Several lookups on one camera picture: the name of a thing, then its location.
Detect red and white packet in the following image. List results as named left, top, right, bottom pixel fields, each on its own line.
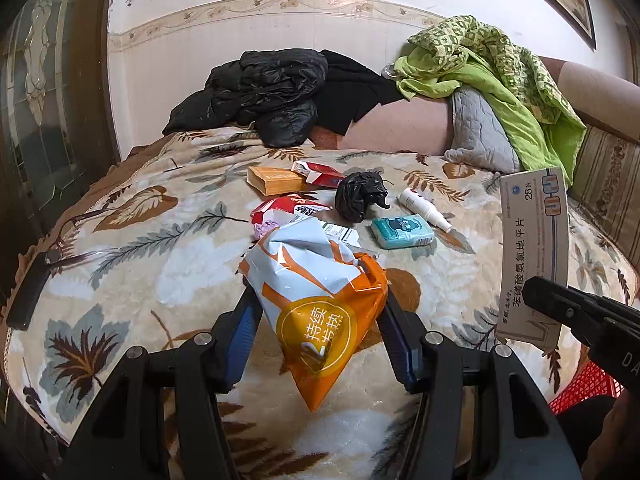
left=250, top=195, right=332, bottom=228

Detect crumpled black plastic bag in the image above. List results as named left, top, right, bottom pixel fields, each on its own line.
left=334, top=171, right=392, bottom=223

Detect red plastic basket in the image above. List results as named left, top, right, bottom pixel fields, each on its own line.
left=549, top=360, right=632, bottom=413

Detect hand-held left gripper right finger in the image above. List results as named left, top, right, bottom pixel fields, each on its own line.
left=377, top=289, right=586, bottom=480

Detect black puffer jacket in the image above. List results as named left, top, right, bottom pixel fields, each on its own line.
left=162, top=49, right=329, bottom=148

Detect person's right forearm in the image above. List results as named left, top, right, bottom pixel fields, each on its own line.
left=587, top=392, right=640, bottom=480

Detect green patterned blanket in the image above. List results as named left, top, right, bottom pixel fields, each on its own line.
left=394, top=15, right=587, bottom=186

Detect red-brown cloth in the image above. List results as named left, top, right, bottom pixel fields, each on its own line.
left=309, top=126, right=347, bottom=150

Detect brown pillow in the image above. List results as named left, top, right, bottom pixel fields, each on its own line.
left=540, top=57, right=640, bottom=126

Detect leaf printed blanket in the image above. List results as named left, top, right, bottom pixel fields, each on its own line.
left=5, top=125, right=640, bottom=480

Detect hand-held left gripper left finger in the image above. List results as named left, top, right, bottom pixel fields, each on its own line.
left=60, top=282, right=266, bottom=480

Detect orange cardboard box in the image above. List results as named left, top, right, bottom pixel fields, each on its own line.
left=246, top=166, right=308, bottom=197

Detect small white carton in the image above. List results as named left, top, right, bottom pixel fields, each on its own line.
left=320, top=221, right=360, bottom=250

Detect red cigarette pack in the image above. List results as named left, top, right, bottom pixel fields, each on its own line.
left=291, top=159, right=347, bottom=190

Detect black cloth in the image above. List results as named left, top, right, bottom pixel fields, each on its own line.
left=310, top=50, right=406, bottom=136

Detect white spray bottle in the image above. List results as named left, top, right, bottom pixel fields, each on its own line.
left=397, top=187, right=455, bottom=233

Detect orange and white plastic bag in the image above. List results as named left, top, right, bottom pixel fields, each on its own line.
left=239, top=217, right=388, bottom=411

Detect white medicine box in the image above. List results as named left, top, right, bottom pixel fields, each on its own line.
left=495, top=167, right=571, bottom=356

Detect teal tissue packet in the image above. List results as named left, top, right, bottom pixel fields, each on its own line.
left=371, top=214, right=435, bottom=250

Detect grey quilted pillow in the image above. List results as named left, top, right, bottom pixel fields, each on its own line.
left=445, top=85, right=523, bottom=173

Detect striped headboard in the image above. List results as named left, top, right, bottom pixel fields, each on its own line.
left=570, top=122, right=640, bottom=261

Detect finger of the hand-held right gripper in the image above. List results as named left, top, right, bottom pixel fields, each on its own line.
left=522, top=276, right=608, bottom=346

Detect glass door cabinet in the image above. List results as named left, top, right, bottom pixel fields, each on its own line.
left=0, top=0, right=121, bottom=311

